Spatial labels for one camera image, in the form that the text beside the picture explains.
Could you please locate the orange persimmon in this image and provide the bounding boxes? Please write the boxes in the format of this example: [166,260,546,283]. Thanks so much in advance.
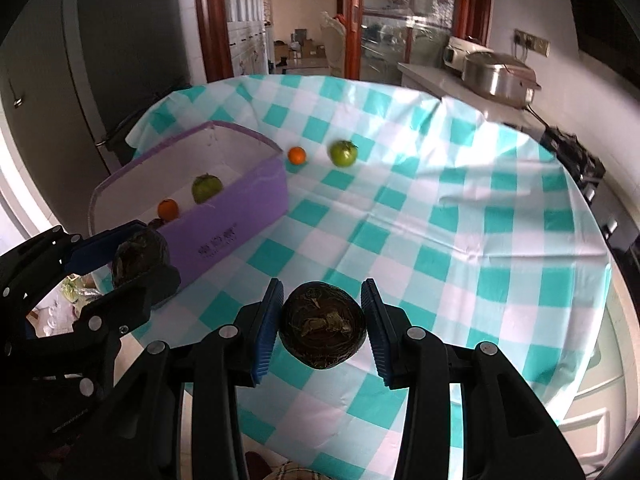
[156,198,180,222]

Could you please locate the large green fruit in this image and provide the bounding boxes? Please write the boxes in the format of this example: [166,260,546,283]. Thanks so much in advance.
[191,174,224,204]

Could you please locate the dark mangosteen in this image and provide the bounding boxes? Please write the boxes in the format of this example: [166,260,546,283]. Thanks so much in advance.
[112,226,170,288]
[148,218,165,230]
[278,282,367,370]

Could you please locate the small orange mandarin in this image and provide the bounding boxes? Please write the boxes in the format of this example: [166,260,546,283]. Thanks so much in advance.
[288,146,307,166]

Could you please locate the small green tomato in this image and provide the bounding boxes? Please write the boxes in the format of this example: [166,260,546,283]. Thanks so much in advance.
[329,140,358,168]

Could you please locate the purple storage box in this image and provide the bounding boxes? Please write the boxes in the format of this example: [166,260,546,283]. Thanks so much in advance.
[88,122,288,286]

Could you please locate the teal checkered tablecloth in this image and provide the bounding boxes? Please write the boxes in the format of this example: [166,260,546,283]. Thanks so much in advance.
[89,72,614,480]

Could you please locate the dark grey refrigerator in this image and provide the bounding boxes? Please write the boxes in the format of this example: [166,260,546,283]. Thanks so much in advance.
[1,0,189,234]

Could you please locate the black gas stove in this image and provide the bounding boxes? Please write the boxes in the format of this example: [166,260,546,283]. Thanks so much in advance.
[540,126,639,254]

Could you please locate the steel rice cooker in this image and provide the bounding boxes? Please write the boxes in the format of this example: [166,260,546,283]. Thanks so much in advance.
[462,51,541,110]

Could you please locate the white kitchen appliance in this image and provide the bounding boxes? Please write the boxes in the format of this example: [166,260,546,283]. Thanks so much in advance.
[442,36,491,78]

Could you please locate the black range hood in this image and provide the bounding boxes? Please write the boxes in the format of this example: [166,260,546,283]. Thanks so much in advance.
[570,0,639,98]

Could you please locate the wall power socket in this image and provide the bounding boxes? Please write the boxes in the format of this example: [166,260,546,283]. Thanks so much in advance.
[513,29,550,58]

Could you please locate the red wooden door frame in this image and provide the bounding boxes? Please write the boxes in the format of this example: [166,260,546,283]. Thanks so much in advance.
[194,0,492,84]

